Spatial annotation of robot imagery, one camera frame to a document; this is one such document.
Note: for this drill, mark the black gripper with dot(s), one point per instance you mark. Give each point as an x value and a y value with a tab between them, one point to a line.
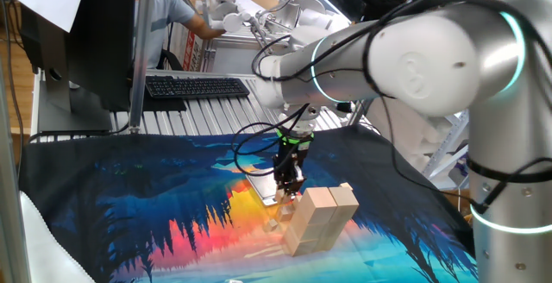
291	162

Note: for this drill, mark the bare person forearm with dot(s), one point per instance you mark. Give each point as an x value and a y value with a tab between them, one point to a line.
205	28

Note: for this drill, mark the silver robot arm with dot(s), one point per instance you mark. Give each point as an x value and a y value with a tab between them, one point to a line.
422	67

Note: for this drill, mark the silver digital kitchen scale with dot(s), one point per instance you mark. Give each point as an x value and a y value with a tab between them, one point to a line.
263	188

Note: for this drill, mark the tiny wooden cube block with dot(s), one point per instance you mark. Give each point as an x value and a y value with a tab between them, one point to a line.
271	224

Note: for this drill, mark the white foam packing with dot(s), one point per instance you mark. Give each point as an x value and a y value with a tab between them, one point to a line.
409	136

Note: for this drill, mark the black keyboard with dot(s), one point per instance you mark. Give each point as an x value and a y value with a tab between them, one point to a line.
194	88

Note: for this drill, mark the black desk mat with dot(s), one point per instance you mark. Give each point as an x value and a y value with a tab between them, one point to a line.
164	104

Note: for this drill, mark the forest sunset print cloth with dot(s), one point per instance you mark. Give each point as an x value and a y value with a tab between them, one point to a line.
129	179

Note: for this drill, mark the red white printed box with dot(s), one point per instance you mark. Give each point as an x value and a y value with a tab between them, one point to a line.
187	61

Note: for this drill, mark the black swivel chair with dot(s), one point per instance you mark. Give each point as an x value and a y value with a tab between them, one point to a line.
170	61

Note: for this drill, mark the person in blue shirt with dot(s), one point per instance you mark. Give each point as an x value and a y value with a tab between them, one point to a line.
166	11

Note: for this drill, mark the black computer monitor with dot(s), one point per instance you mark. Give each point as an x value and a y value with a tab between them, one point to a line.
103	37

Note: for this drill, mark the aluminium frame post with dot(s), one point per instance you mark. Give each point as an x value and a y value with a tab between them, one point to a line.
10	209
141	58

